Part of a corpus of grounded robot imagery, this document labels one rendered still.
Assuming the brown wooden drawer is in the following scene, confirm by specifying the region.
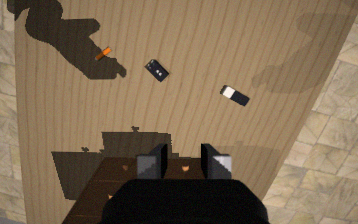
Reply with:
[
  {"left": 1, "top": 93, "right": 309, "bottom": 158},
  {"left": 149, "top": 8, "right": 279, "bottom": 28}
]
[
  {"left": 71, "top": 183, "right": 124, "bottom": 219},
  {"left": 163, "top": 160, "right": 205, "bottom": 179},
  {"left": 93, "top": 158, "right": 137, "bottom": 183},
  {"left": 66, "top": 219, "right": 100, "bottom": 224}
]

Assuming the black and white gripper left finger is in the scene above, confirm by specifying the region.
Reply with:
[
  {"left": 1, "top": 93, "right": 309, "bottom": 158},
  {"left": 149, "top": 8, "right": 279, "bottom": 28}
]
[{"left": 137, "top": 143, "right": 168, "bottom": 179}]

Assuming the black and white eraser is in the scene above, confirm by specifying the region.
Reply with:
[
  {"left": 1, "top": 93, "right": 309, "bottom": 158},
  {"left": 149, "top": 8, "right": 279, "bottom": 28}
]
[{"left": 222, "top": 86, "right": 250, "bottom": 107}]

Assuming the black 9v battery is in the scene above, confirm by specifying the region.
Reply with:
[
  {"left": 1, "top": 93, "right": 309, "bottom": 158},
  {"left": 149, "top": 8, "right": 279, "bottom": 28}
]
[{"left": 147, "top": 60, "right": 169, "bottom": 82}]

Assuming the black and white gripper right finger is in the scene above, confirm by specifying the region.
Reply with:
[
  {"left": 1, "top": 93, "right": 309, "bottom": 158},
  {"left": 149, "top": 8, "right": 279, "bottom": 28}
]
[{"left": 201, "top": 143, "right": 232, "bottom": 179}]

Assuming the small brown wooden chest of drawers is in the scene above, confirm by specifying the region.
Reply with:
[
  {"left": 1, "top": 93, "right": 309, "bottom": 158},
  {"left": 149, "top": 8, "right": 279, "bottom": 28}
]
[{"left": 62, "top": 157, "right": 201, "bottom": 224}]

